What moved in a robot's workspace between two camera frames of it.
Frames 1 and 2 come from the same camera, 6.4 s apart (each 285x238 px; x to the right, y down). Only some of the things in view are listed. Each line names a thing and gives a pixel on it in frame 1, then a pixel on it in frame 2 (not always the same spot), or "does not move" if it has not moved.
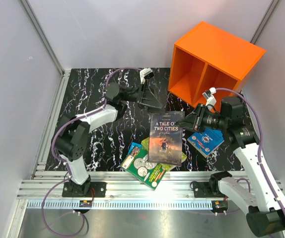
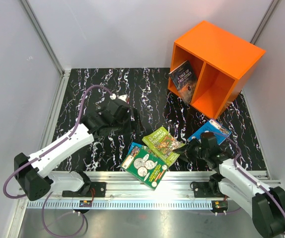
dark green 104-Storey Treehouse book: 136,163 does not move
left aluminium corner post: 45,39 does not move
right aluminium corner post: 264,21 does not move
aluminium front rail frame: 48,186 does not move
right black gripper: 197,115 -> 187,150
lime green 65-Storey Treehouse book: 145,144 -> 163,144
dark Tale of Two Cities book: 165,138 -> 185,80
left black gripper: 146,96 -> 136,126
